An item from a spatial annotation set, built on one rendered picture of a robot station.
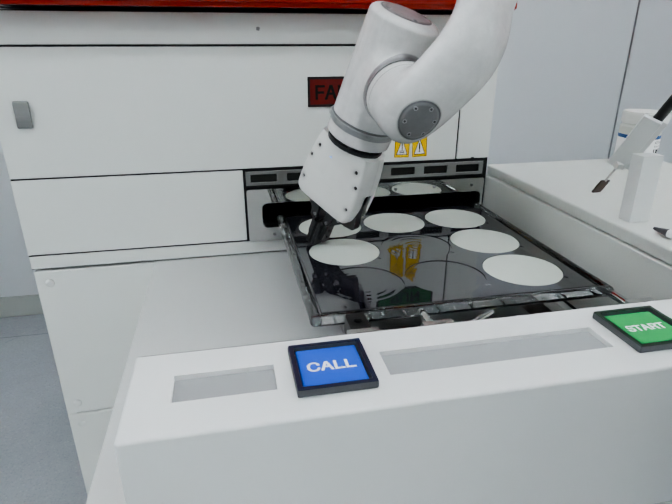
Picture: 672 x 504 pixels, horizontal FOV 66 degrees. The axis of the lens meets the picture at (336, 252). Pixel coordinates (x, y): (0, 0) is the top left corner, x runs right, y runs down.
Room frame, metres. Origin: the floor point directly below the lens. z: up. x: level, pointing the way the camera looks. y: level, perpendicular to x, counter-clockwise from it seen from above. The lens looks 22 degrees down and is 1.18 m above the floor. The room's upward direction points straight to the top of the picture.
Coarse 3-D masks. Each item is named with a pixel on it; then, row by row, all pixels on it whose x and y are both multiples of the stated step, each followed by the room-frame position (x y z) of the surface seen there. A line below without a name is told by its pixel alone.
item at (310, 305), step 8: (280, 216) 0.84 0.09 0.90; (280, 224) 0.80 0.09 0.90; (288, 232) 0.76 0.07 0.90; (288, 240) 0.72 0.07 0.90; (288, 248) 0.70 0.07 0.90; (288, 256) 0.68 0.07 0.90; (296, 256) 0.66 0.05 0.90; (296, 264) 0.63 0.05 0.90; (296, 272) 0.61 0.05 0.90; (304, 272) 0.61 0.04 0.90; (296, 280) 0.60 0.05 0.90; (304, 280) 0.58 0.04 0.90; (304, 288) 0.56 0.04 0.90; (304, 296) 0.54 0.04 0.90; (312, 296) 0.54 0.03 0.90; (304, 304) 0.53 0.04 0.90; (312, 304) 0.52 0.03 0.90; (312, 312) 0.50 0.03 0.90; (312, 320) 0.49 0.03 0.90
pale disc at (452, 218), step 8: (432, 216) 0.85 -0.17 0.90; (440, 216) 0.85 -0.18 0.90; (448, 216) 0.85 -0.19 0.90; (456, 216) 0.85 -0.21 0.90; (464, 216) 0.85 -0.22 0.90; (472, 216) 0.85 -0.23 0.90; (480, 216) 0.85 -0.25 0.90; (440, 224) 0.80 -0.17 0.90; (448, 224) 0.80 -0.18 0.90; (456, 224) 0.80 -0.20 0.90; (464, 224) 0.80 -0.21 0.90; (472, 224) 0.80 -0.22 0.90; (480, 224) 0.80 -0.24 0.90
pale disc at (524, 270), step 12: (492, 264) 0.64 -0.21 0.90; (504, 264) 0.64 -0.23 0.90; (516, 264) 0.64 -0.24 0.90; (528, 264) 0.64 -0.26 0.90; (540, 264) 0.64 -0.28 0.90; (552, 264) 0.64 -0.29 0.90; (504, 276) 0.60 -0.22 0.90; (516, 276) 0.60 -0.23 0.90; (528, 276) 0.60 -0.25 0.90; (540, 276) 0.60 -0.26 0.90; (552, 276) 0.60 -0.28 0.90
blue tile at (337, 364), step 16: (304, 352) 0.33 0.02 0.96; (320, 352) 0.33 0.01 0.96; (336, 352) 0.33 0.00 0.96; (352, 352) 0.33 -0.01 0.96; (304, 368) 0.31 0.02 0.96; (320, 368) 0.31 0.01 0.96; (336, 368) 0.31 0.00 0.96; (352, 368) 0.31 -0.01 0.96; (304, 384) 0.29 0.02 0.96; (320, 384) 0.29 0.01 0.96
